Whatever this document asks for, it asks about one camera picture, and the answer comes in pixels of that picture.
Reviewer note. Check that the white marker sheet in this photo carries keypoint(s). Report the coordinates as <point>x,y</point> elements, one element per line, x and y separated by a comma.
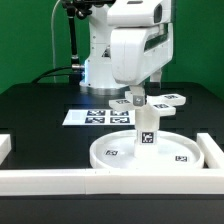
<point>76,117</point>

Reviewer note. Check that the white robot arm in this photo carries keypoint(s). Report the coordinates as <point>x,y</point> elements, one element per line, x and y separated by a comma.
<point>98,67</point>

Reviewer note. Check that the white U-shaped fence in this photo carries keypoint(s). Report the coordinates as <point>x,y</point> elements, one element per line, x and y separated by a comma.
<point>209,180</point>

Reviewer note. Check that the white round table top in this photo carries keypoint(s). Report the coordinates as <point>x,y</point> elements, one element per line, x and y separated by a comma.
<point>130,149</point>

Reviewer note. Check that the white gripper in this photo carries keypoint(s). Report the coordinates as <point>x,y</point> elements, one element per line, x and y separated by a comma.
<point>133,60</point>

